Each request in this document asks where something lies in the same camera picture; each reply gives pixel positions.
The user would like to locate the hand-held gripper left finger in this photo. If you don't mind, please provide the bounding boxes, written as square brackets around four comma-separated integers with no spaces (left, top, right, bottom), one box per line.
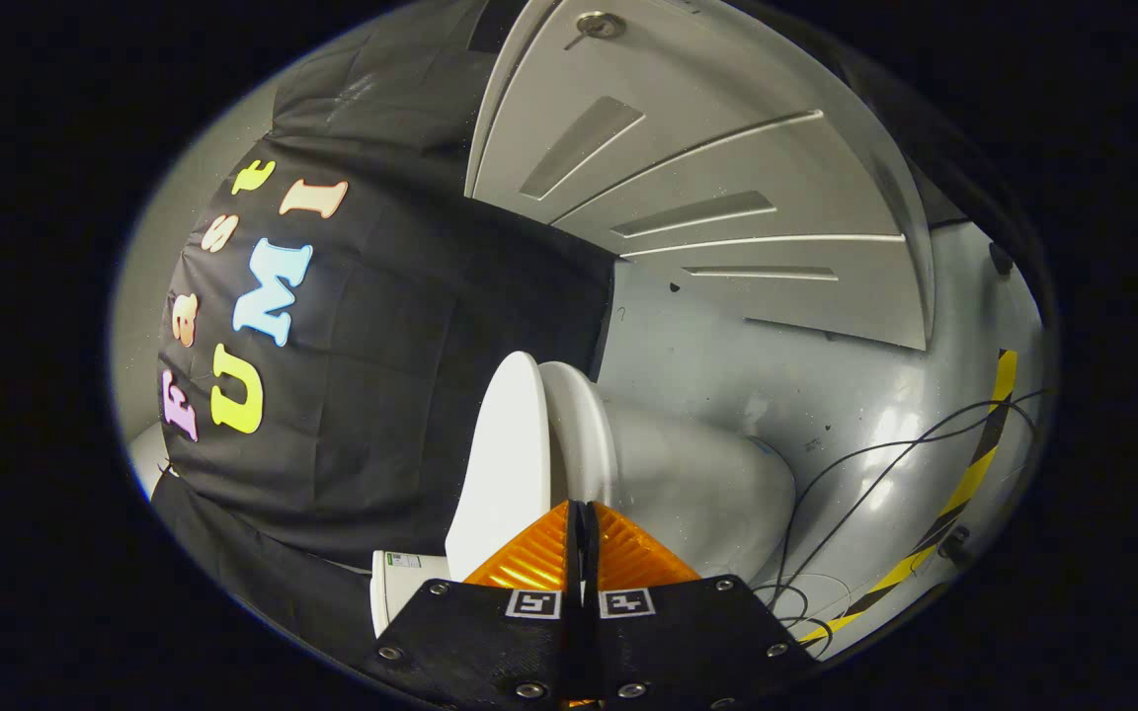
[364,500,586,711]

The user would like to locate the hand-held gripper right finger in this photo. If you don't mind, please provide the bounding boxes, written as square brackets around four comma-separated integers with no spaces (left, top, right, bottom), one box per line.
[584,500,815,711]

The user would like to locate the white toilet lid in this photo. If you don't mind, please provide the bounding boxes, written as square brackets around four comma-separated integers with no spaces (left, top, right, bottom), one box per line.
[445,351,555,584]

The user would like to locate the white toilet tank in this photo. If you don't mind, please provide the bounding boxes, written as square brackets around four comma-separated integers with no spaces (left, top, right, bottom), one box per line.
[371,551,451,638]

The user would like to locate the white toilet bowl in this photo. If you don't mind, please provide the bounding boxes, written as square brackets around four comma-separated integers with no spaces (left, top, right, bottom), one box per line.
[539,360,797,593]

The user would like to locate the black backdrop cloth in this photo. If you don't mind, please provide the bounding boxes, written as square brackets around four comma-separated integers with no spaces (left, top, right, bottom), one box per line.
[152,0,619,653]

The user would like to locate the yellow black hazard tape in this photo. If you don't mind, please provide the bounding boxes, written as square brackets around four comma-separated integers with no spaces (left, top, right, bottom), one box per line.
[796,348,1019,648]

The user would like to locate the grey panelled door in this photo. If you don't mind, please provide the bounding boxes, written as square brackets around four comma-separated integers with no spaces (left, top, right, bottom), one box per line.
[463,0,935,352]

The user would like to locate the round metal door lock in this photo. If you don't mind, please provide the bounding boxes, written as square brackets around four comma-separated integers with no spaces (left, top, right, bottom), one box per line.
[564,10,627,50]

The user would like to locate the thin black floor cables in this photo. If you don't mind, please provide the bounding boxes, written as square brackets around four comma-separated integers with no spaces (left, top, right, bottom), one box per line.
[765,388,1046,633]

